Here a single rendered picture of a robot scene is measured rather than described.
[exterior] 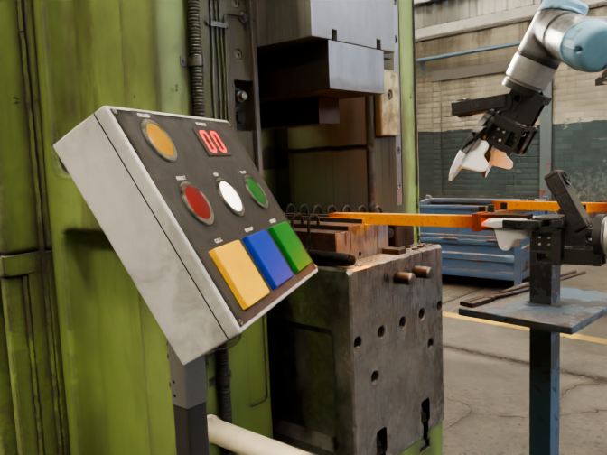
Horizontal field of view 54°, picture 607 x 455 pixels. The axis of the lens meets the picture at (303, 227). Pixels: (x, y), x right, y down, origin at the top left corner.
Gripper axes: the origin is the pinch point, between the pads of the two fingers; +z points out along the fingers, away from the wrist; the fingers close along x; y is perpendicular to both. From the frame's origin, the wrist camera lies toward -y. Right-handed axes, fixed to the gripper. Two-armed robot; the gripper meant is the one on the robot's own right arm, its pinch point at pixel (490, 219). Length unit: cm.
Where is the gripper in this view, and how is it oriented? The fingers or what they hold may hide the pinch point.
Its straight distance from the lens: 118.6
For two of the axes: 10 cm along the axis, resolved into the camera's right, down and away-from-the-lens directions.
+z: -7.6, -0.3, 6.5
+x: 6.5, -1.2, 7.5
